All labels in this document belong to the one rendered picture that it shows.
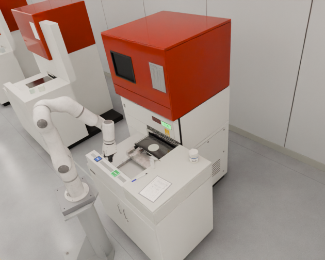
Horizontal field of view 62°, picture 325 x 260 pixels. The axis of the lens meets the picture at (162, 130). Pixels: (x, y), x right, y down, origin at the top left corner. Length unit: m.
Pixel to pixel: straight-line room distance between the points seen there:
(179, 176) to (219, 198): 1.17
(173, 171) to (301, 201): 1.63
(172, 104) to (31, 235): 2.16
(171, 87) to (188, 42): 0.34
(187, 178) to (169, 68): 0.80
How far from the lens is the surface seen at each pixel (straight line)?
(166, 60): 1.89
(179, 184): 1.98
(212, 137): 2.68
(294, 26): 3.05
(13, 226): 3.62
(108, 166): 2.27
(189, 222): 2.34
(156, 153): 2.36
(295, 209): 3.18
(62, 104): 1.75
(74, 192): 2.20
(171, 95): 2.02
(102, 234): 2.65
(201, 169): 2.08
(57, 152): 1.92
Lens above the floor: 2.44
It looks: 36 degrees down
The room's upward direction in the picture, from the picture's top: 9 degrees counter-clockwise
